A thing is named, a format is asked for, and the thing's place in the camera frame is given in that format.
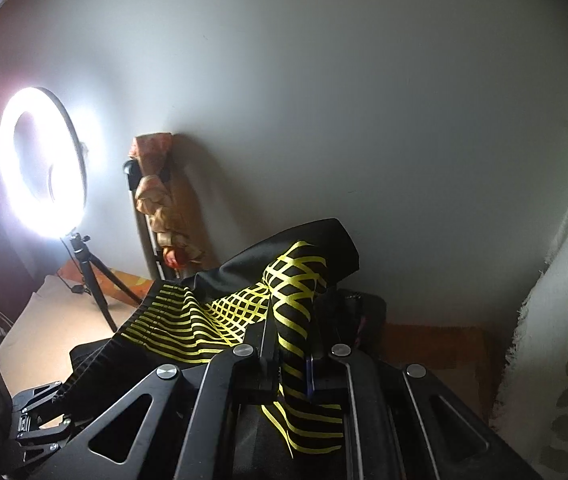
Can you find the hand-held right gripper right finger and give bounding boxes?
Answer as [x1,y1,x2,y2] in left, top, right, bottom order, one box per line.
[305,305,510,480]

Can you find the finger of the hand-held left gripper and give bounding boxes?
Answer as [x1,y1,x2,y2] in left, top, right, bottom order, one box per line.
[14,412,74,456]
[11,379,65,414]

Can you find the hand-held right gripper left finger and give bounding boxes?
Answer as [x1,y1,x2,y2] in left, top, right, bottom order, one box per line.
[51,317,282,480]

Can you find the black pants with yellow stripes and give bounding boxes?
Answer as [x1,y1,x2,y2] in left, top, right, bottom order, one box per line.
[61,217,363,461]

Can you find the black folded garment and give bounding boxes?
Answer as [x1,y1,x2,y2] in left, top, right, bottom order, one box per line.
[334,287,387,349]

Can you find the small black tripod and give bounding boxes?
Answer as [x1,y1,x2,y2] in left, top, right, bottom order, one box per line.
[61,230,143,334]

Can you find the orange patterned scarf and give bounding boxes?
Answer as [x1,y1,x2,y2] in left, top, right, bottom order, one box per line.
[131,131,219,281]

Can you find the white green leaf blanket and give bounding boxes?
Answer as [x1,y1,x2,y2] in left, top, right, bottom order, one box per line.
[491,110,568,480]

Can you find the black ring light cable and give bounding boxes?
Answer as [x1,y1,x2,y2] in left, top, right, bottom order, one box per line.
[56,239,85,295]

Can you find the white ring light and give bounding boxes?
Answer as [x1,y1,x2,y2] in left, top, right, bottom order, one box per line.
[0,86,89,241]

